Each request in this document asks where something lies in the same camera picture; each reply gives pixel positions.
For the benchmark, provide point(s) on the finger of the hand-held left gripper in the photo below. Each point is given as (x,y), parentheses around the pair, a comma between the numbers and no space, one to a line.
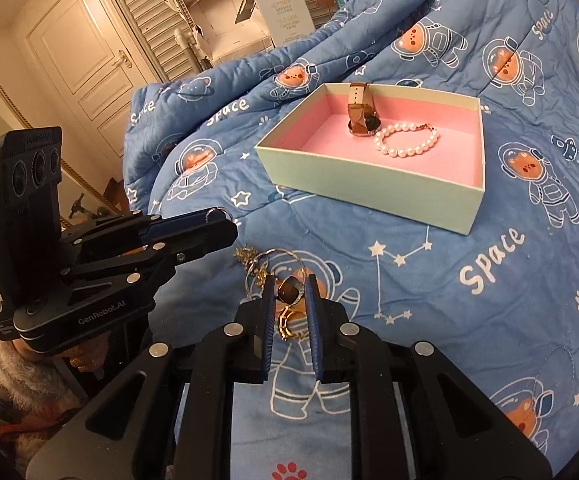
(167,262)
(189,229)

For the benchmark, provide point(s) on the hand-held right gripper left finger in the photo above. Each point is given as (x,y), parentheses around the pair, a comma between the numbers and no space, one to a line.
(267,332)

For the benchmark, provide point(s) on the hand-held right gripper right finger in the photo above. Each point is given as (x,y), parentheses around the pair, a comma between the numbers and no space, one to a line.
(314,332)

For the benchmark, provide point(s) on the pale green box pink lining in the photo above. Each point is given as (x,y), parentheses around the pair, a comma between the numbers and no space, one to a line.
(369,185)

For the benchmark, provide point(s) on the person's left forearm fuzzy sleeve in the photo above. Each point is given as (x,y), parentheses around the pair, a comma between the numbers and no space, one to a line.
(9,385)

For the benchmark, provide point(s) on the person's left hand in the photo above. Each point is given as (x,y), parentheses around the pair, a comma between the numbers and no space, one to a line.
(83,360)

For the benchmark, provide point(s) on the dark toy tricycle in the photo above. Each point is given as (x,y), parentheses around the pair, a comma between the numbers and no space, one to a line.
(82,206)

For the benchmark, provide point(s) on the blue printed blanket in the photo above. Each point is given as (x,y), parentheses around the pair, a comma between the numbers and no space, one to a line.
(469,310)

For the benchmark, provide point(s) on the white panel door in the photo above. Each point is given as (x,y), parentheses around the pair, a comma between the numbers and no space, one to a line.
(74,60)

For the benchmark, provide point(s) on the white baby high chair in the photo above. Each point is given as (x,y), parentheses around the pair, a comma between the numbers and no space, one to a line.
(219,25)

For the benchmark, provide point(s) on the beige slatted shutter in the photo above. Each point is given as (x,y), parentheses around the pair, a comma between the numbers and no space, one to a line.
(154,20)

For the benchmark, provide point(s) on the tall white carton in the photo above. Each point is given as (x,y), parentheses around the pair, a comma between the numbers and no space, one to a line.
(282,5)

